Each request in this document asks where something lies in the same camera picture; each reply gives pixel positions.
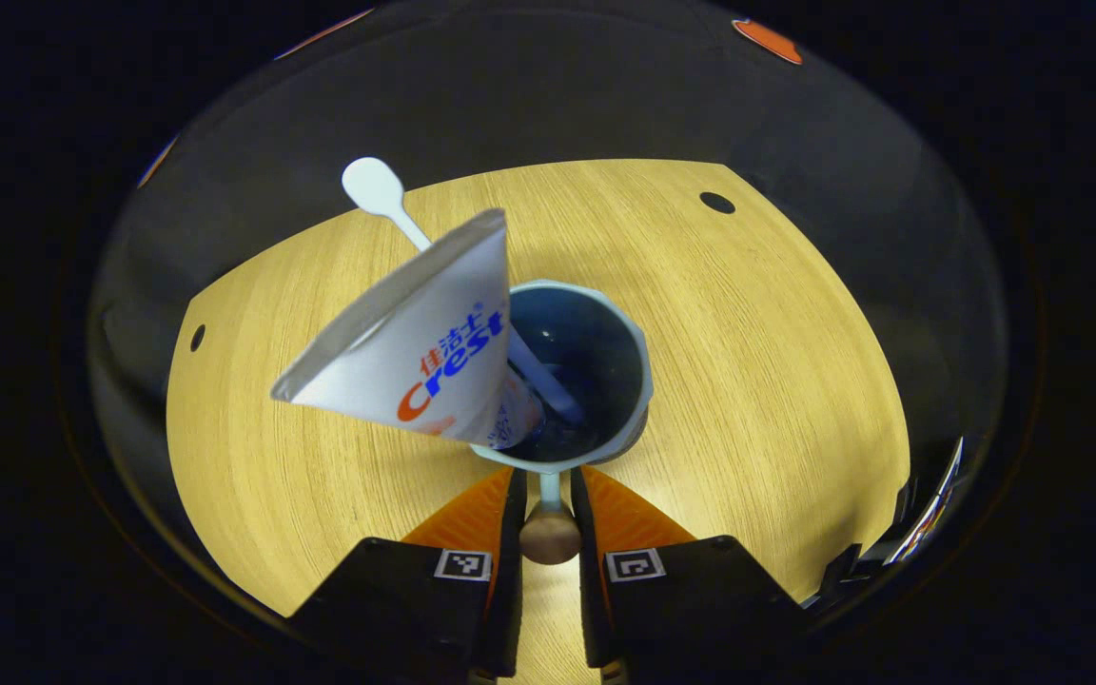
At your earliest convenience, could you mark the white toothpaste tube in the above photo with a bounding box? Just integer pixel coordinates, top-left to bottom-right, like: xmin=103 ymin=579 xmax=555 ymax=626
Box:
xmin=270 ymin=208 xmax=546 ymax=450

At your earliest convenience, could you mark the white toothbrush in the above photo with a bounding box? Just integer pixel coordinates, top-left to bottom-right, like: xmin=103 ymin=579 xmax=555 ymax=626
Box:
xmin=342 ymin=157 xmax=587 ymax=426

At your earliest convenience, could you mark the black backdrop cloth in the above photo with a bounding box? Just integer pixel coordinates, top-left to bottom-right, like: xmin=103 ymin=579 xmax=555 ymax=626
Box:
xmin=87 ymin=0 xmax=1010 ymax=610

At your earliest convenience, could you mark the light blue cup wooden handle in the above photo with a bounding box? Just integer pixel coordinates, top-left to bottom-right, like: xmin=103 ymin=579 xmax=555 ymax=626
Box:
xmin=470 ymin=279 xmax=654 ymax=565

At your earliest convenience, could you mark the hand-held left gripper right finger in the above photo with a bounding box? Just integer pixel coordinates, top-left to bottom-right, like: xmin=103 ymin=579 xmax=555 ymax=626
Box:
xmin=570 ymin=466 xmax=811 ymax=672

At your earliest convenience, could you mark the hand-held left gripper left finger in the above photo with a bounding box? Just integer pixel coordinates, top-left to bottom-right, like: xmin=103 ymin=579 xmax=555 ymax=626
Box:
xmin=286 ymin=466 xmax=527 ymax=681

